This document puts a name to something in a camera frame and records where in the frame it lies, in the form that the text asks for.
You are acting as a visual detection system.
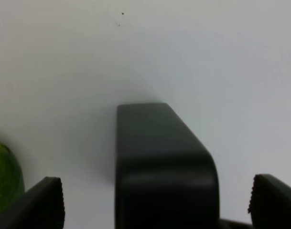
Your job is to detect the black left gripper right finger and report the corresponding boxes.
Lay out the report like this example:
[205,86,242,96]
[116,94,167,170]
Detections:
[248,174,291,229]

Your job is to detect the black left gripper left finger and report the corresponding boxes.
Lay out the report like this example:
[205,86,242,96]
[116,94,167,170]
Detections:
[0,177,65,229]

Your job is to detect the dark green bottle black cap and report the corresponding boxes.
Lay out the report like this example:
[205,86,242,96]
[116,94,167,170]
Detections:
[115,103,220,229]

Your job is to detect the green mango fruit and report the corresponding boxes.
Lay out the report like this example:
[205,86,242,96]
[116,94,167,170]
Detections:
[0,141,25,213]

